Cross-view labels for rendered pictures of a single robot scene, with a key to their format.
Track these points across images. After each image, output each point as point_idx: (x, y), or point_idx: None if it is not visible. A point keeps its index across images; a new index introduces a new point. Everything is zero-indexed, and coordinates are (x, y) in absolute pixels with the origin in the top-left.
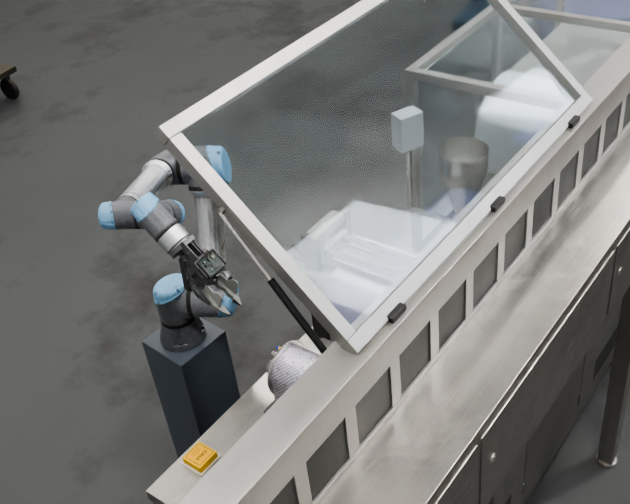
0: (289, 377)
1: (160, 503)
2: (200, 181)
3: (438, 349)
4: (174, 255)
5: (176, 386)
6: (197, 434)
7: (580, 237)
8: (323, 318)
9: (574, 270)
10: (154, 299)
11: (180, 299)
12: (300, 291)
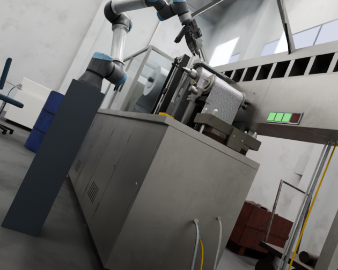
0: (221, 82)
1: (174, 122)
2: None
3: None
4: (190, 21)
5: (86, 109)
6: (77, 145)
7: None
8: (292, 40)
9: None
10: (98, 57)
11: (111, 62)
12: (290, 30)
